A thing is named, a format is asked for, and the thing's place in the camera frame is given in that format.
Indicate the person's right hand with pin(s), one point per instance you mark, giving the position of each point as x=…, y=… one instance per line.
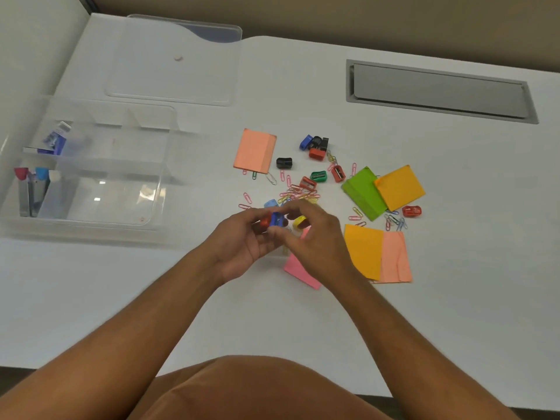
x=321, y=249

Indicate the person's left hand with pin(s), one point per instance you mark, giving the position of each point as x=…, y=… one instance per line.
x=236, y=247

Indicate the person's right thumb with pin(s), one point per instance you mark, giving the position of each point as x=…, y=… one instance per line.
x=282, y=233

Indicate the person's left thumb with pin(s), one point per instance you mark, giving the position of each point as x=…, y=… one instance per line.
x=247, y=216

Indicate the person's right forearm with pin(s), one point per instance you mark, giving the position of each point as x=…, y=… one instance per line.
x=407, y=345

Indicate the person's left forearm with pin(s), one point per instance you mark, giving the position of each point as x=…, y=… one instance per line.
x=109, y=345

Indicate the yellow pencil sharpener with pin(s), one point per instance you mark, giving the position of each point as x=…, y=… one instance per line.
x=299, y=221

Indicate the light blue pencil sharpener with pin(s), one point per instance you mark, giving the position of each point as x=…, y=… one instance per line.
x=271, y=203

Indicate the pink sticky note pad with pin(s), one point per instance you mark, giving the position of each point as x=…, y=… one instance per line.
x=296, y=269

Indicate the pile of colourful paper clips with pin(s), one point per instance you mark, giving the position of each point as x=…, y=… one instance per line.
x=393, y=220
x=294, y=194

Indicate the black pencil sharpener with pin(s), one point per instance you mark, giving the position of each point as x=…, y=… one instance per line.
x=284, y=163
x=314, y=141
x=324, y=144

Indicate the peach sticky note pad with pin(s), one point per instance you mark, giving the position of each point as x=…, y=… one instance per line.
x=254, y=150
x=396, y=258

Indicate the green pencil sharpener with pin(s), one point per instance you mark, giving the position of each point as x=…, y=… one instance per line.
x=319, y=176

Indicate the orange sticky note pad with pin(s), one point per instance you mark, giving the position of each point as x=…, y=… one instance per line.
x=399, y=188
x=364, y=251

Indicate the yellow paper clip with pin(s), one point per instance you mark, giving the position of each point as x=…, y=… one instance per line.
x=331, y=158

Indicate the green sticky note pad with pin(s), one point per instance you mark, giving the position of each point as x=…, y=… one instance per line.
x=364, y=194

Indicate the clear plastic organizer box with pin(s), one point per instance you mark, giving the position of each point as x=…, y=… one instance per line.
x=109, y=179

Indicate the person's brown clothed leg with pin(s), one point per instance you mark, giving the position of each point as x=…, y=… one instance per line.
x=258, y=389

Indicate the clear plastic lid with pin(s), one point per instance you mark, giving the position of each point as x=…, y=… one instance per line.
x=175, y=61

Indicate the white capped marker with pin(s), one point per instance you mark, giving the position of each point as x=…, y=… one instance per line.
x=56, y=196

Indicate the blue white small packet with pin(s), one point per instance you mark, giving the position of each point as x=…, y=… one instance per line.
x=56, y=139

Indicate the blue capped marker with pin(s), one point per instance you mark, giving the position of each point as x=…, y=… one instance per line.
x=39, y=188

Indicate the red capped marker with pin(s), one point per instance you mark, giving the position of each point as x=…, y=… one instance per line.
x=22, y=188

